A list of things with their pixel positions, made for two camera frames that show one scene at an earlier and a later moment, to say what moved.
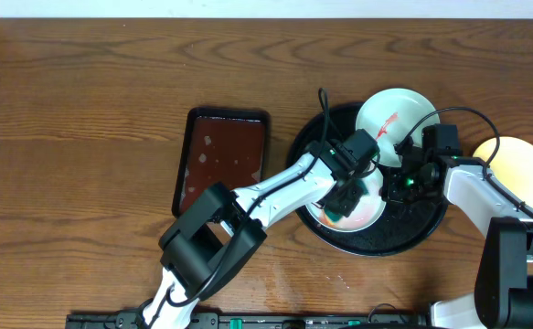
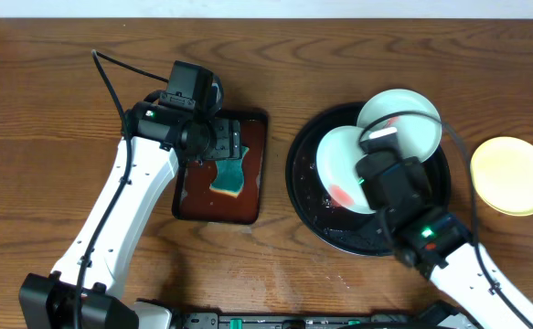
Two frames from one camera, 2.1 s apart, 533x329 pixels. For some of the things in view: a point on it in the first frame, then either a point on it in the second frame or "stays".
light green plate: [390, 115] stays
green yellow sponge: [328, 217] → [229, 179]
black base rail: [132, 319] stays
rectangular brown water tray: [221, 145] stays
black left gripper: [347, 211] → [230, 135]
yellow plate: [520, 167] stays
